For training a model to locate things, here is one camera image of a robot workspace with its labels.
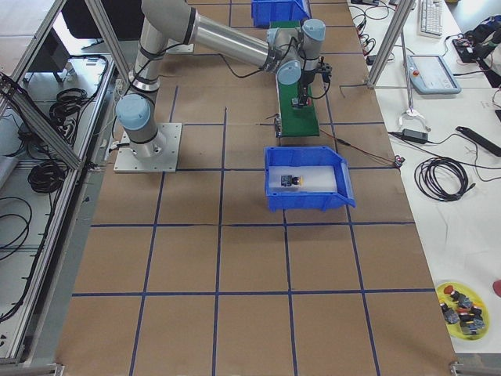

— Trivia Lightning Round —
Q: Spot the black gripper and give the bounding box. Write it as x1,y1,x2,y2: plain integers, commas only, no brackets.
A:
297,58,332,98

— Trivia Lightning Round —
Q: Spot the yellow push button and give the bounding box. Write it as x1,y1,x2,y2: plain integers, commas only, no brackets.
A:
280,175,304,187

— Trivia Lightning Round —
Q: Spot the blue bin with buttons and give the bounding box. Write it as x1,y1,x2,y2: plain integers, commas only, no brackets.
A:
251,0,310,27

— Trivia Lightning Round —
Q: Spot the yellow plate of buttons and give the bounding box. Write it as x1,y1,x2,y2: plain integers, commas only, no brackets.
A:
435,281,490,341

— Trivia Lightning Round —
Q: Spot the green conveyor belt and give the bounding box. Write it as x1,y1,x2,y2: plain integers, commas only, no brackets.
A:
267,19,326,137

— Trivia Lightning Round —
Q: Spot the blue empty bin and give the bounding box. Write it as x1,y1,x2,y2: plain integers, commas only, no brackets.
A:
264,146,356,212

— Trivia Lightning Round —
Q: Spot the white foam pad empty bin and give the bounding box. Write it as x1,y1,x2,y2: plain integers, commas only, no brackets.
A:
265,165,337,193

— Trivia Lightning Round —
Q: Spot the teach pendant tablet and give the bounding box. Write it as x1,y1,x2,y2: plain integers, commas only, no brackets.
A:
406,55,461,95

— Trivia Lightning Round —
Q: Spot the black power adapter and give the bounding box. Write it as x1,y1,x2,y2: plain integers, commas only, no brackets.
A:
402,128,428,144

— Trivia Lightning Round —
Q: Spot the white keyboard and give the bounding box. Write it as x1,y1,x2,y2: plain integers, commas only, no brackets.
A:
416,0,443,38

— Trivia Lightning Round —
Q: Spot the aluminium frame post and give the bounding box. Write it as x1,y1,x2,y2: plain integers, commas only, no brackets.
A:
366,0,414,89

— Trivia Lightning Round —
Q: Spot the red black conveyor wire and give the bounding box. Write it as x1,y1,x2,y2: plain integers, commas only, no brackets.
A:
319,130,404,169

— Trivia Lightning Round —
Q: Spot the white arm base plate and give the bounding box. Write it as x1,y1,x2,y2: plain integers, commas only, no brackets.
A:
114,123,182,173

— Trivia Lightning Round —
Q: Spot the coiled black cable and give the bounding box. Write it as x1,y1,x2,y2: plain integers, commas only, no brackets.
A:
413,157,469,203

